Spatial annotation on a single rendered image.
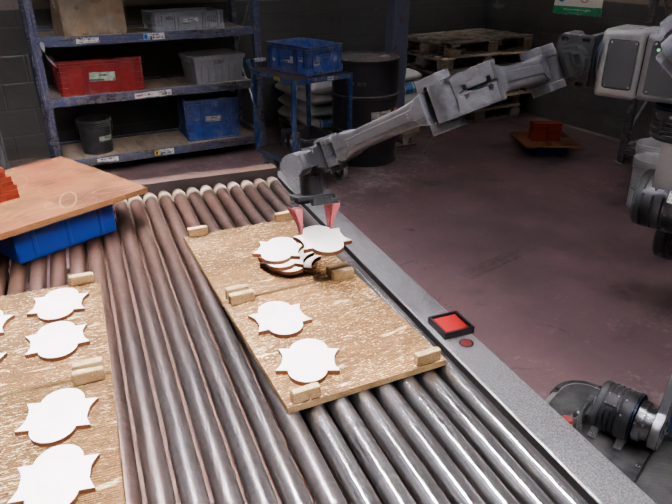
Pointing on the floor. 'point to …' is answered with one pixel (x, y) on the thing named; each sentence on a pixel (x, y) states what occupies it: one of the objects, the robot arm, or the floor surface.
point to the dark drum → (367, 100)
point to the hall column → (395, 37)
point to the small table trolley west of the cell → (273, 153)
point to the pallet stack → (438, 45)
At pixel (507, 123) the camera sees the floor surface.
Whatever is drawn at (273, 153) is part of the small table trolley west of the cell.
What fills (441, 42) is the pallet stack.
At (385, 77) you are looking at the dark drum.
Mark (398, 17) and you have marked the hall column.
